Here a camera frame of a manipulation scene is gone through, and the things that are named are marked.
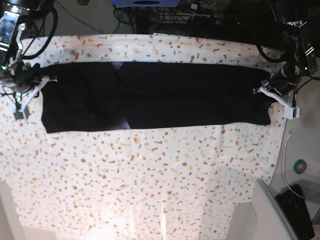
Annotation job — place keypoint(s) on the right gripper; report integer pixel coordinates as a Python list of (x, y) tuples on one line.
[(21, 77)]

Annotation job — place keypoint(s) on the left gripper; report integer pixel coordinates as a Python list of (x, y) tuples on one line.
[(283, 81)]

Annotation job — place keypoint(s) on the black t-shirt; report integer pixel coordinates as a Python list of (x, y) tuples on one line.
[(97, 96)]

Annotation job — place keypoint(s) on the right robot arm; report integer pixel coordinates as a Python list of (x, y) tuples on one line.
[(16, 16)]

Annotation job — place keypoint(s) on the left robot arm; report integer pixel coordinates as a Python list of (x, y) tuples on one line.
[(299, 54)]

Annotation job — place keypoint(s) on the green tape roll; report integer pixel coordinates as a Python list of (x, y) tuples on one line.
[(300, 166)]

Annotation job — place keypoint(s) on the black keyboard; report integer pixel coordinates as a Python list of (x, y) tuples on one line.
[(296, 211)]

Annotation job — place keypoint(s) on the blue box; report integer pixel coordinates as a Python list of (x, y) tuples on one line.
[(149, 3)]

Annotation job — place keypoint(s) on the terrazzo patterned tablecloth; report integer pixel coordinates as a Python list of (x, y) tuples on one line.
[(174, 183)]

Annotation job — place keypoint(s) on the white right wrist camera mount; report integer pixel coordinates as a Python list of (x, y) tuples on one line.
[(19, 100)]

